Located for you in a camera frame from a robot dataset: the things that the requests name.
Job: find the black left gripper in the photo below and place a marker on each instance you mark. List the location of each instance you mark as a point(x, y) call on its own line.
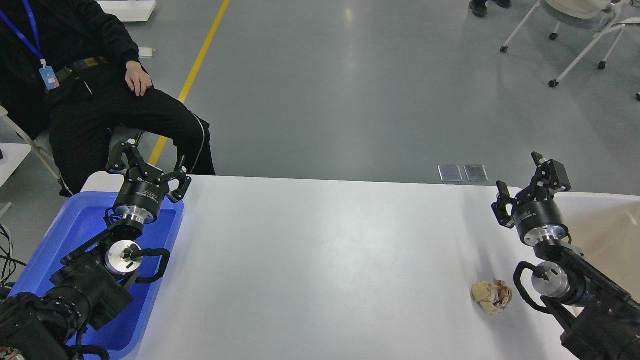
point(143, 192)

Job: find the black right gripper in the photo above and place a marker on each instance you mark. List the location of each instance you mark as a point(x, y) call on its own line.
point(536, 216)

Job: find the brown paper ball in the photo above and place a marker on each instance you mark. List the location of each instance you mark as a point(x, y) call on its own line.
point(493, 297)

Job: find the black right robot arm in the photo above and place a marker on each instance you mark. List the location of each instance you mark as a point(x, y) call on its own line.
point(600, 320)

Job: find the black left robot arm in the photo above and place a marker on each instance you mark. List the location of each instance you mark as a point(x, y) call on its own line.
point(93, 285)

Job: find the person's bare hand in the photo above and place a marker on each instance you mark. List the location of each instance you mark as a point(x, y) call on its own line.
point(137, 79)

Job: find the right metal floor plate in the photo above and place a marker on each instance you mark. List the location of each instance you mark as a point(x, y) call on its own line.
point(476, 173)

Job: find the metal floor plate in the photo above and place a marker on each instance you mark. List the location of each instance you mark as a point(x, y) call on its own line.
point(450, 173)
point(476, 173)

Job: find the left metal floor plate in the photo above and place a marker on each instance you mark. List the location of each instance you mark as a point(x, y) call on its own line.
point(450, 173)

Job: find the beige plastic bin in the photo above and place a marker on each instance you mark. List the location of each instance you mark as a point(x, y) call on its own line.
point(607, 228)

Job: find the small white floor object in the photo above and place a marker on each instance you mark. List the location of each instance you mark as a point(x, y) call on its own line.
point(146, 52)

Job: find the seated person in black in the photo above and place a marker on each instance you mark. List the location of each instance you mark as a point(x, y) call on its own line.
point(88, 50)

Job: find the white side table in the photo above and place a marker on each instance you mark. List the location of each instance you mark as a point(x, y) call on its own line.
point(13, 154)

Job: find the folding chair under person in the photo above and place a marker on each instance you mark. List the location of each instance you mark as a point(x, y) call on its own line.
point(42, 148)

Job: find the white board on floor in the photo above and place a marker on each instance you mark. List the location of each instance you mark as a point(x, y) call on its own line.
point(129, 11)

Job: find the blue lanyard id badge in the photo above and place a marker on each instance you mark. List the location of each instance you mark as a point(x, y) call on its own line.
point(25, 27)

